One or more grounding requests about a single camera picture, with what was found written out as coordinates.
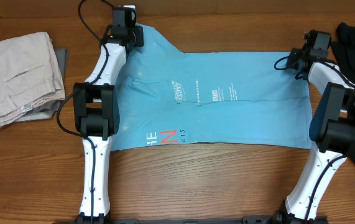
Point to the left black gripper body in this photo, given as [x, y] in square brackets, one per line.
[138, 33]

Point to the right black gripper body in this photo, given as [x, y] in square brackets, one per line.
[293, 59]

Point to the light blue t-shirt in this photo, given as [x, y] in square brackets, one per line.
[166, 96]

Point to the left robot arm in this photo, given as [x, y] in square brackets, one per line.
[96, 110]

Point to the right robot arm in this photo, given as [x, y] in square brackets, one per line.
[332, 130]

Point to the folded beige trousers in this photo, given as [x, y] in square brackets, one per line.
[29, 75]

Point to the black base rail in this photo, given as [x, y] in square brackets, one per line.
[189, 221]

